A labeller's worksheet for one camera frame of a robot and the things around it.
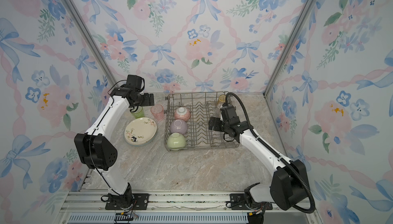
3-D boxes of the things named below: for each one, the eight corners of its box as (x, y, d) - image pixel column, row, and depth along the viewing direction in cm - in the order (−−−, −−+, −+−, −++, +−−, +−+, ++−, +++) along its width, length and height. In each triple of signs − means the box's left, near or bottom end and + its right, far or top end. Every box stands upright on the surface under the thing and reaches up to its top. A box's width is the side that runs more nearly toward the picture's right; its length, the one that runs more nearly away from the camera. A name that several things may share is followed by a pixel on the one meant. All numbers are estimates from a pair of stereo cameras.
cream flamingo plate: (122, 145, 94) (120, 142, 91) (131, 120, 106) (128, 117, 103) (154, 145, 95) (152, 142, 91) (159, 121, 106) (157, 117, 103)
